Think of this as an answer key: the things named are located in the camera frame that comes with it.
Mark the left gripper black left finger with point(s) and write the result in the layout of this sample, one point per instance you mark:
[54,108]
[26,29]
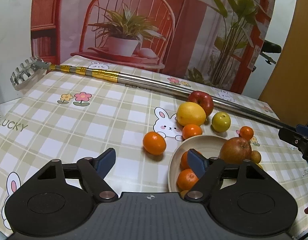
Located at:
[90,172]

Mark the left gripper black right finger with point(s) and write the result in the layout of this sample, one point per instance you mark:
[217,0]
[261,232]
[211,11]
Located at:
[210,173]

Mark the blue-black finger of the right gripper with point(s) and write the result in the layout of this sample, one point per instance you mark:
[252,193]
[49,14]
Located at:
[297,137]

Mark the red apple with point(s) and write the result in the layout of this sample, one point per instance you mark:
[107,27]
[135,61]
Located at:
[203,99]

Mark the beige round plate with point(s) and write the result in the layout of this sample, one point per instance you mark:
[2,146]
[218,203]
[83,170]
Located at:
[207,145]

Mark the small orange tangerine by lemon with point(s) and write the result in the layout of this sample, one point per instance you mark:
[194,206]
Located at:
[191,130]

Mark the small brown longan behind apple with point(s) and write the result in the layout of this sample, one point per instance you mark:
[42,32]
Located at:
[255,156]

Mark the green round fruit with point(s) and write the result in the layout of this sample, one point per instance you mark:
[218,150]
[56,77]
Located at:
[221,122]

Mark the small yellow-orange kumquat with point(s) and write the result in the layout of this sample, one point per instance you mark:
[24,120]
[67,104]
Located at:
[246,132]

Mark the large yellow lemon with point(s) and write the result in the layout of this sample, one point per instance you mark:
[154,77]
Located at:
[190,113]

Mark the black exercise bike seat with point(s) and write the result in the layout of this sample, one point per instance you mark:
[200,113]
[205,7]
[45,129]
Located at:
[269,47]

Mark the telescopic metal pole with rake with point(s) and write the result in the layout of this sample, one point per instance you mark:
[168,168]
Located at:
[26,70]

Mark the printed room backdrop poster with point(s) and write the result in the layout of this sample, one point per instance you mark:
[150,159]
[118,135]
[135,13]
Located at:
[213,42]

